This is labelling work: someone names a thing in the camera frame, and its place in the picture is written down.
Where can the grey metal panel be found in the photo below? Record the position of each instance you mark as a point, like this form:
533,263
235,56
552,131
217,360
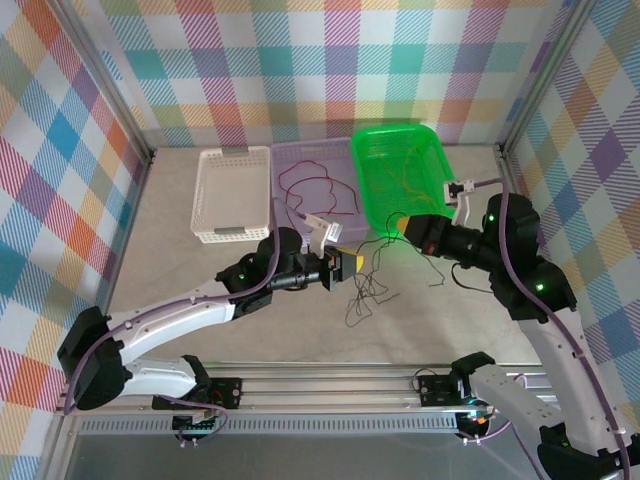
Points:
325,460

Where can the purple perforated plastic basket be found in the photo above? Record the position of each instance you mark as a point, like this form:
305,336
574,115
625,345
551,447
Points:
345,160

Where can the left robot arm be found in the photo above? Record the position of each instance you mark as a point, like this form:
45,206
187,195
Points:
165,315

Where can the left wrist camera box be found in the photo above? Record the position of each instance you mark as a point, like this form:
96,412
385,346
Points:
325,230

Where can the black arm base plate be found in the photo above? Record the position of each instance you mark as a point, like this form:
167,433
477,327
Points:
435,392
227,392

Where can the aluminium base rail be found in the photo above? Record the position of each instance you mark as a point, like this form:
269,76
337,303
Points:
325,395

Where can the small control circuit board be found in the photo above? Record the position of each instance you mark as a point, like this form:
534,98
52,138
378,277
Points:
475,420
192,424

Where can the aluminium frame post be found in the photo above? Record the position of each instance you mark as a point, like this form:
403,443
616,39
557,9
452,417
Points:
545,75
107,85

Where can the green mesh plastic basket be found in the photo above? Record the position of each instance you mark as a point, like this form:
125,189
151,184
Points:
430,160

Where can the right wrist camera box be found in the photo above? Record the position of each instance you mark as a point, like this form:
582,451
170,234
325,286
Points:
462,195

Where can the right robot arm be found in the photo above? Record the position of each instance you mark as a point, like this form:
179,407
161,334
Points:
565,370

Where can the white perforated plastic basket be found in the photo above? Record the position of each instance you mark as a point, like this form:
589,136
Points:
230,190

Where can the aluminium side rail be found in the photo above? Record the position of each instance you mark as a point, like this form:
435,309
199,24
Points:
507,165
135,210

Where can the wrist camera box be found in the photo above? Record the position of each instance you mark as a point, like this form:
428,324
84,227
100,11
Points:
462,195
325,230

